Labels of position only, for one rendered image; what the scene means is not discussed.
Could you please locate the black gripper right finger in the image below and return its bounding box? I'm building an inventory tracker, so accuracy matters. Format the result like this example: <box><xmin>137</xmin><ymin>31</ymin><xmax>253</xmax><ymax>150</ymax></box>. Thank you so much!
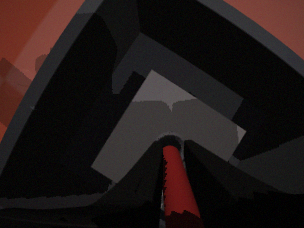
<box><xmin>184</xmin><ymin>141</ymin><xmax>304</xmax><ymax>228</ymax></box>

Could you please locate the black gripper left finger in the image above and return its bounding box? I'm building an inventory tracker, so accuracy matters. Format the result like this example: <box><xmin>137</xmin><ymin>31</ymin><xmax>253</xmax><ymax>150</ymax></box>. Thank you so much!
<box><xmin>0</xmin><ymin>141</ymin><xmax>164</xmax><ymax>228</ymax></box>

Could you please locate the red peg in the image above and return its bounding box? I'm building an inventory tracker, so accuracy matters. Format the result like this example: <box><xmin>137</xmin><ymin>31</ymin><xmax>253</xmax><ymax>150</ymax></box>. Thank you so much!
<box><xmin>163</xmin><ymin>146</ymin><xmax>205</xmax><ymax>228</ymax></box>

